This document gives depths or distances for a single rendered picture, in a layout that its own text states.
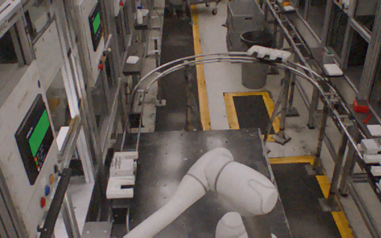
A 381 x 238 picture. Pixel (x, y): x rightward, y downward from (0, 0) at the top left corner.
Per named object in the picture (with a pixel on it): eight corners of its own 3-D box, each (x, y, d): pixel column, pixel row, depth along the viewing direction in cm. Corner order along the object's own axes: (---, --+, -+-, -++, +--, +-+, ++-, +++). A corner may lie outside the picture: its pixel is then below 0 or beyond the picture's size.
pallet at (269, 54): (247, 60, 376) (247, 49, 371) (253, 54, 386) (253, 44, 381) (284, 68, 360) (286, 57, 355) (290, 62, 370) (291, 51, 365)
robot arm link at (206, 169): (180, 166, 148) (210, 182, 141) (211, 134, 156) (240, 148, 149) (188, 187, 157) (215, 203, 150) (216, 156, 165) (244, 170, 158)
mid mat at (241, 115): (288, 141, 402) (288, 139, 402) (232, 143, 402) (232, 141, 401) (268, 91, 486) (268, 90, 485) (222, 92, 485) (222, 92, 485)
